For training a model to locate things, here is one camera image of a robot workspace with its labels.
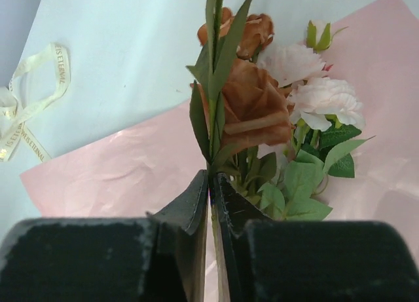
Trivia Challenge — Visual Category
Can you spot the cream printed ribbon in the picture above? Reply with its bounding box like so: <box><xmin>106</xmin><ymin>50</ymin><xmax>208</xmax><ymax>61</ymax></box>
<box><xmin>1</xmin><ymin>43</ymin><xmax>71</xmax><ymax>162</ymax></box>

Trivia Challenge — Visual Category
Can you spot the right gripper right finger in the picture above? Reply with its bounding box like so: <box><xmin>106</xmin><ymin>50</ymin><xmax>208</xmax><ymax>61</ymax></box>
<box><xmin>212</xmin><ymin>174</ymin><xmax>418</xmax><ymax>301</ymax></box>

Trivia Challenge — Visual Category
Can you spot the rust orange rose stem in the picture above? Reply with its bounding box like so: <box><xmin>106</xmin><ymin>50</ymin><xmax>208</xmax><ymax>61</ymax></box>
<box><xmin>189</xmin><ymin>0</ymin><xmax>292</xmax><ymax>202</ymax></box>

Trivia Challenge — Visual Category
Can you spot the light pink carnation stem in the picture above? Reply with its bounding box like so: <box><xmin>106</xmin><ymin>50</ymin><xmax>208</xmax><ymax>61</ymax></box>
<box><xmin>257</xmin><ymin>20</ymin><xmax>365</xmax><ymax>221</ymax></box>

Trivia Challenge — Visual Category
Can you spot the pink wrapping paper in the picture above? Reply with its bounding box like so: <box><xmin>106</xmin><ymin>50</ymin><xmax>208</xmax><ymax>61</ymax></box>
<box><xmin>19</xmin><ymin>0</ymin><xmax>419</xmax><ymax>302</ymax></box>

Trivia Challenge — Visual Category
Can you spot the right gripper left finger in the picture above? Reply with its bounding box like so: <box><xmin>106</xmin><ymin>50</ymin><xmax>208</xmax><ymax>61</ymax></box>
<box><xmin>1</xmin><ymin>170</ymin><xmax>208</xmax><ymax>301</ymax></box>

